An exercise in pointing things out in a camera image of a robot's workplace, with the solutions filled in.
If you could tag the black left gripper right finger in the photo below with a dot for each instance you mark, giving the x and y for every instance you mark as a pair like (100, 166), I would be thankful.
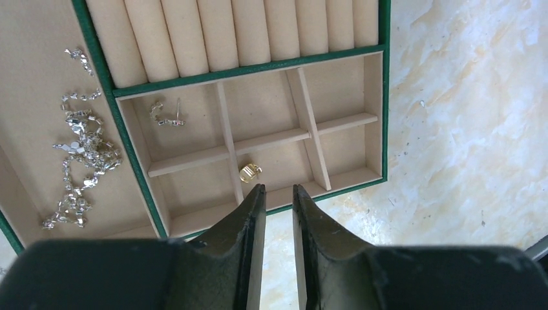
(338, 270)

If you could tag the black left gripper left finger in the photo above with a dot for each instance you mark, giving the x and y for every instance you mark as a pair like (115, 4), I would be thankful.
(220, 269)

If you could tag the gold earring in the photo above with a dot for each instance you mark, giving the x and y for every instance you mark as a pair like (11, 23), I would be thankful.
(249, 172)

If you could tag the silver rhinestone earring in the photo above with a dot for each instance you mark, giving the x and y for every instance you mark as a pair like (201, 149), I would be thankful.
(164, 119)

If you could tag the aluminium frame rail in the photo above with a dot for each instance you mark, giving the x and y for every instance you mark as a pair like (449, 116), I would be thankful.
(538, 252)

